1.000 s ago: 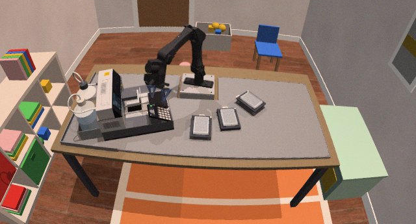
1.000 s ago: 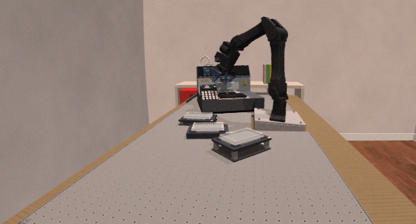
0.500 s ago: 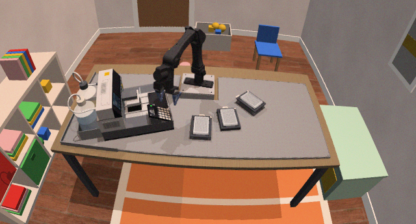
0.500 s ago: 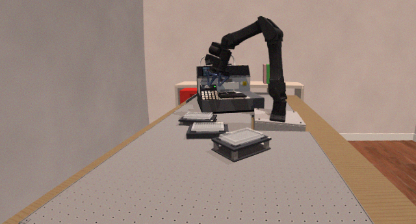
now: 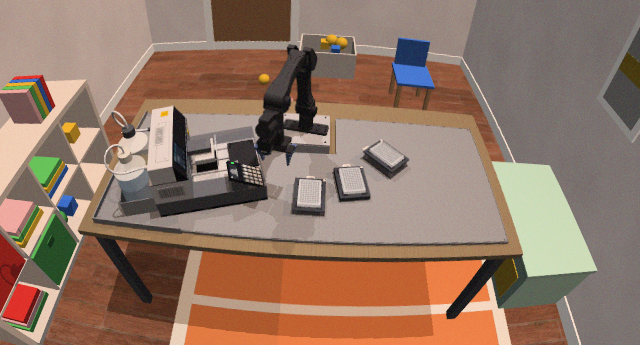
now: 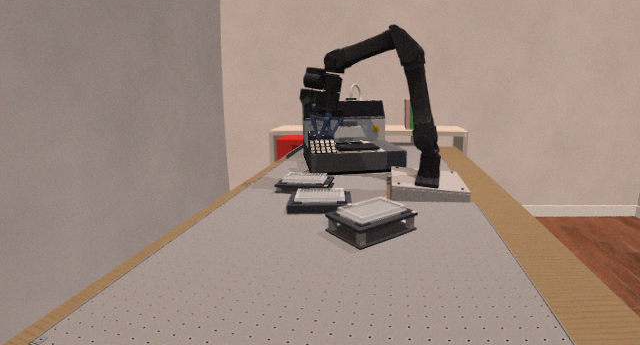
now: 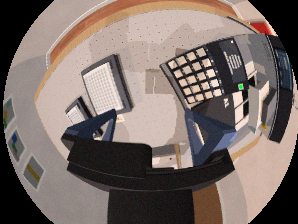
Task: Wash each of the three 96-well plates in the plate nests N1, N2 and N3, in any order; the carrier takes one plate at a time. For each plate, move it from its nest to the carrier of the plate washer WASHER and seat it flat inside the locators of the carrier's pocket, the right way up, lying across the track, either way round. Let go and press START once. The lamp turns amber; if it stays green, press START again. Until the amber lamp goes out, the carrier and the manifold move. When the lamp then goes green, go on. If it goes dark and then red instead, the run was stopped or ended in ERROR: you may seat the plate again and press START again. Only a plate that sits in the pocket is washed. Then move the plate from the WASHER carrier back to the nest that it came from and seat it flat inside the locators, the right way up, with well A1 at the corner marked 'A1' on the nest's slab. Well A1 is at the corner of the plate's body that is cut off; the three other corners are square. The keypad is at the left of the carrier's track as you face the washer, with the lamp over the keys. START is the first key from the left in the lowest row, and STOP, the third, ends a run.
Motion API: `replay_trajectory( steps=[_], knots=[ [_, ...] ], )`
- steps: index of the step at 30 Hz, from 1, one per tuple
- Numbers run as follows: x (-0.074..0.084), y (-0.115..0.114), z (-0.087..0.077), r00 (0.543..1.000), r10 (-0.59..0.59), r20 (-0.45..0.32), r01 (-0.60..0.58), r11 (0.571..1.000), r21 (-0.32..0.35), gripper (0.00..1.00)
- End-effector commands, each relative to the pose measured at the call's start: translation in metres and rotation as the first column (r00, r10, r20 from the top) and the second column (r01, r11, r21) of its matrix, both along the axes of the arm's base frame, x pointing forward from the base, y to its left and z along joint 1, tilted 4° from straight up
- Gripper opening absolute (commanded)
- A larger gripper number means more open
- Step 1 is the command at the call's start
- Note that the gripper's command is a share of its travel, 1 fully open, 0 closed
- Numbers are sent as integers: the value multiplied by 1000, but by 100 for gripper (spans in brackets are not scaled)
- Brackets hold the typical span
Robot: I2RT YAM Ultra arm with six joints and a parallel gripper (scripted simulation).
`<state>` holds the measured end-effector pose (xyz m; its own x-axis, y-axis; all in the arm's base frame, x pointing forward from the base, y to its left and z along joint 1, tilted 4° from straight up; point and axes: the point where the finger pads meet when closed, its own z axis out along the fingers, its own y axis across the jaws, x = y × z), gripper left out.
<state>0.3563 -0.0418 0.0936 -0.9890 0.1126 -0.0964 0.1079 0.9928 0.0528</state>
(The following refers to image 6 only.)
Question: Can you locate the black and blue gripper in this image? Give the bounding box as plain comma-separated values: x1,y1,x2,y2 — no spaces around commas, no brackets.
310,91,345,139

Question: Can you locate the white well plate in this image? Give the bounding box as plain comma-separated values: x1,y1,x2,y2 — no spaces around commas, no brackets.
336,197,407,225
294,188,345,203
281,172,328,184

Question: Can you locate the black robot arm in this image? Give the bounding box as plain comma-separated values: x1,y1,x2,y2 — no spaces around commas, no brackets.
300,24,441,189

